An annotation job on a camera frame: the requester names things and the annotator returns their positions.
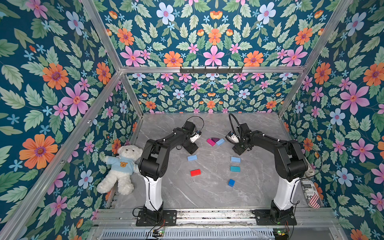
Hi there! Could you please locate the light blue block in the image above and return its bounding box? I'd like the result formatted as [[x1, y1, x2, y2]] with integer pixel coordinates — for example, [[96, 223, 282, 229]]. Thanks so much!
[[187, 155, 198, 162], [216, 139, 225, 146], [231, 157, 241, 163]]

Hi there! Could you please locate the magenta rectangular block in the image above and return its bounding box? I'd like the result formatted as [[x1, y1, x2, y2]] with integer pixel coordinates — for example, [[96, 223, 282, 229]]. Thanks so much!
[[207, 139, 216, 146]]

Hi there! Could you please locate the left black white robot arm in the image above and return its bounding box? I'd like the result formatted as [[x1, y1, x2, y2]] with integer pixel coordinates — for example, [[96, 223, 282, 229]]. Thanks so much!
[[139, 121, 201, 213]]

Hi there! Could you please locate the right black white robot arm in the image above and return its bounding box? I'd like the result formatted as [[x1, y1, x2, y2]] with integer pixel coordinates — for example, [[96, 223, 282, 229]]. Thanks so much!
[[226, 124, 308, 214]]

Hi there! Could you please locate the teal rectangular block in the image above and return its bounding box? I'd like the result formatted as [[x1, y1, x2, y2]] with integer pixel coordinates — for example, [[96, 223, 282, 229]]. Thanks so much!
[[230, 166, 241, 173]]

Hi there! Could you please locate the red rectangular block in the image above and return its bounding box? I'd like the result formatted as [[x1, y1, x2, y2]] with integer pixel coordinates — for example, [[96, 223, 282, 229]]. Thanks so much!
[[190, 169, 201, 177]]

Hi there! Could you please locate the blue square block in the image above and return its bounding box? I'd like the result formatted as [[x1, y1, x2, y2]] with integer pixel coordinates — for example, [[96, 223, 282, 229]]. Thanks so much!
[[228, 179, 236, 188]]

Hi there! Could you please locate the white teddy bear blue shirt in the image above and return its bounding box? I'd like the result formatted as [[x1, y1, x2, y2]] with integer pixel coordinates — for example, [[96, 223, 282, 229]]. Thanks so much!
[[97, 145, 143, 196]]

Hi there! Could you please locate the printed drink can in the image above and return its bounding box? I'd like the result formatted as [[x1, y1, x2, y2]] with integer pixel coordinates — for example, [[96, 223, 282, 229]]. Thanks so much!
[[301, 179, 322, 209]]

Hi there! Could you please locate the black hook rail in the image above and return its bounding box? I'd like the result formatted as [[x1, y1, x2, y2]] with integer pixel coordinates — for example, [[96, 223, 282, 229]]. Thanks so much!
[[179, 67, 243, 75]]

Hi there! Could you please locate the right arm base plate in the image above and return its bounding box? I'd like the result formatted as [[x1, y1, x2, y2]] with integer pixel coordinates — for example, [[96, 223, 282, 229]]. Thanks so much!
[[252, 208, 297, 226]]

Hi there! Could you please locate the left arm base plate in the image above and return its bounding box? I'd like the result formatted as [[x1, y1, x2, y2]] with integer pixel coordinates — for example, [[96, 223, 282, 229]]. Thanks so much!
[[136, 210, 178, 227]]

